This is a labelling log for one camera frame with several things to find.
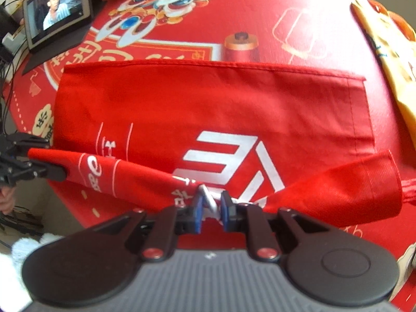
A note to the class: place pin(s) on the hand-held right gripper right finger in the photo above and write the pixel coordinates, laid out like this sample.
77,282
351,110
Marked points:
225,213

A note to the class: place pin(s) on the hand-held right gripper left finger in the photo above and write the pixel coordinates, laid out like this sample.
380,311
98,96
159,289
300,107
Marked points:
196,216

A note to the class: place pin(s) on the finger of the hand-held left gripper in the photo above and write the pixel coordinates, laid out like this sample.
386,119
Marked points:
42,170
22,143

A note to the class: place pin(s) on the red shopping bag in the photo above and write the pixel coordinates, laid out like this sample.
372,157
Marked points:
195,104

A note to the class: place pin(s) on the yellow cartoon shopping bag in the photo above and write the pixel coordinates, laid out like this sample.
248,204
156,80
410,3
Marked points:
399,71

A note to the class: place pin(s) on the person's left forearm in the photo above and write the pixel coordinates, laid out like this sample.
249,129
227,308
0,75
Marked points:
19,260

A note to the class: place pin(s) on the person's left hand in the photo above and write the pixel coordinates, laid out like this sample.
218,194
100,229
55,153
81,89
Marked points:
6,201

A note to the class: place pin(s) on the white charger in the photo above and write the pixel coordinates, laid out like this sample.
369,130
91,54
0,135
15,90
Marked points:
11,41

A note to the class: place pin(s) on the white tablet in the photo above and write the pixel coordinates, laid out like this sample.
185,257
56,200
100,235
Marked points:
55,9

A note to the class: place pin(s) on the red printed table mat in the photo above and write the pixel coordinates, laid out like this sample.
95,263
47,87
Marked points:
292,39

